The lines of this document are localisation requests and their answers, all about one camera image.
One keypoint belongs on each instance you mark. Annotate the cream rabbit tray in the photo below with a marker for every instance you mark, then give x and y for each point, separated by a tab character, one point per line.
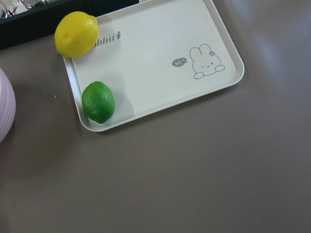
154	55

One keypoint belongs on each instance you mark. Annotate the green lime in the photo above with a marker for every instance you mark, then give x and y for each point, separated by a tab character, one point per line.
98	102

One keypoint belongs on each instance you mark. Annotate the pink ribbed bowl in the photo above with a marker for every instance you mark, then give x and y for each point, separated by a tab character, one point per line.
7	105

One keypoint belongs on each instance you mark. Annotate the yellow lemon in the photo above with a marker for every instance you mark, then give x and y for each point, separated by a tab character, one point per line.
76	34

